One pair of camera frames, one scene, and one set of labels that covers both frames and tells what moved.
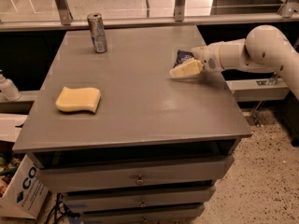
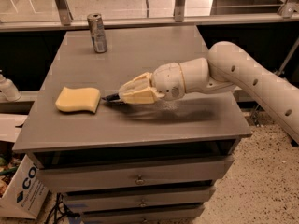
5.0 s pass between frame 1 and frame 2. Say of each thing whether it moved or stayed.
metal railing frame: stayed
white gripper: moved
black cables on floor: stayed
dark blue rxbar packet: moved
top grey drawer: stayed
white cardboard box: stayed
